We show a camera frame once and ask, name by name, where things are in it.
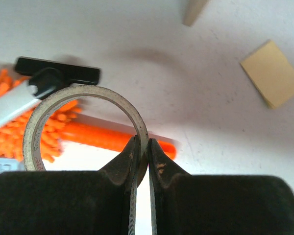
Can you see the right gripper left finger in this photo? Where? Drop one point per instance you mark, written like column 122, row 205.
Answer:
column 101, row 202

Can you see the orange chenille duster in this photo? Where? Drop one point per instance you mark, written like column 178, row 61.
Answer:
column 59, row 127

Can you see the clear tape roll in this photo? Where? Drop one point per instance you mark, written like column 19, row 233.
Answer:
column 33, row 131

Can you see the black binder clip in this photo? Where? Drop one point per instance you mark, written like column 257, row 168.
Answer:
column 53, row 76

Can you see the yellow sticky note pad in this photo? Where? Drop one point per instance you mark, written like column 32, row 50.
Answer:
column 271, row 73

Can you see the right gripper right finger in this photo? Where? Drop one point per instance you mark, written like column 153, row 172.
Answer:
column 186, row 204

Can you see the yellow blue calculator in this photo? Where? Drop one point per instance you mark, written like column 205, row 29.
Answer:
column 7, row 164

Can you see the wooden bookshelf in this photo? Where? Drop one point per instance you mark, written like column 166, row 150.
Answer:
column 193, row 10

